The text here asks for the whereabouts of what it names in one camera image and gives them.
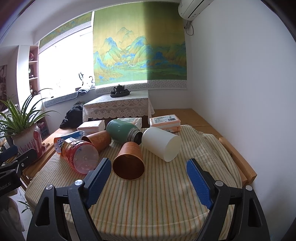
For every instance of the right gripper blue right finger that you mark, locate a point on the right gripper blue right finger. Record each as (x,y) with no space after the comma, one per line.
(215,195)

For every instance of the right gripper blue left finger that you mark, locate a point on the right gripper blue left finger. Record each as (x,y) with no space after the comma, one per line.
(83,194)

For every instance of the red clear plastic cup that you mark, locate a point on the red clear plastic cup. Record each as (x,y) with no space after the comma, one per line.
(82,156)

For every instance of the orange paper cup front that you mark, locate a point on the orange paper cup front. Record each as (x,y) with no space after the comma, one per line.
(128,164)

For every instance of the orange paper cup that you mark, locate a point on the orange paper cup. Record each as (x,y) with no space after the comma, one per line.
(100,140)
(128,164)

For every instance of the orange paper cup rear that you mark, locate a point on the orange paper cup rear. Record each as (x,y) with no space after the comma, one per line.
(100,140)

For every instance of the wooden slat plant stand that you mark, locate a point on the wooden slat plant stand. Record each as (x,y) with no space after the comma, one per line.
(33,168)

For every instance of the potted spider plant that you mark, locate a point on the potted spider plant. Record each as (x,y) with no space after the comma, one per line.
(20,124)

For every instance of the blue orange drink can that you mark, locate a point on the blue orange drink can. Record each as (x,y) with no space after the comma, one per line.
(60,141)

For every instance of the striped tablecloth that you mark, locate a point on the striped tablecloth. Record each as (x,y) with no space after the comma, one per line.
(162,204)

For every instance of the tissue pack left white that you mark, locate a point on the tissue pack left white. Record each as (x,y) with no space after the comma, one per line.
(90,127)

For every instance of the green thermos bottle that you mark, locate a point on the green thermos bottle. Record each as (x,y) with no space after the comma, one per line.
(123,132)

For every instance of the black bag on floor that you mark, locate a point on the black bag on floor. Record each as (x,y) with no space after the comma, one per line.
(73,118)

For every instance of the tissue pack right orange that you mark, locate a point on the tissue pack right orange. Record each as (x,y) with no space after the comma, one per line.
(170,123)

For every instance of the tissue pack middle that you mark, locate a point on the tissue pack middle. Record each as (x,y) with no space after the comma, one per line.
(135,121)

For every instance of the white pink bookshelf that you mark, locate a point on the white pink bookshelf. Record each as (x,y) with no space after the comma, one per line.
(27,76)

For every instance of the lace covered side table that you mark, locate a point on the lace covered side table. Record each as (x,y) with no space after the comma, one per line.
(137,104)

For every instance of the black teapot on tray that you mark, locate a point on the black teapot on tray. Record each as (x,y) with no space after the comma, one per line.
(119,91)

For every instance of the landscape painting blind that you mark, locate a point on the landscape painting blind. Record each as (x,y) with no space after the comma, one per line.
(142,42)

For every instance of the white air conditioner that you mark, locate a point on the white air conditioner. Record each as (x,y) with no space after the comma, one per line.
(190,9)

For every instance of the ink painting wall scroll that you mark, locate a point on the ink painting wall scroll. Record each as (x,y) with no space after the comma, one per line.
(3,95)

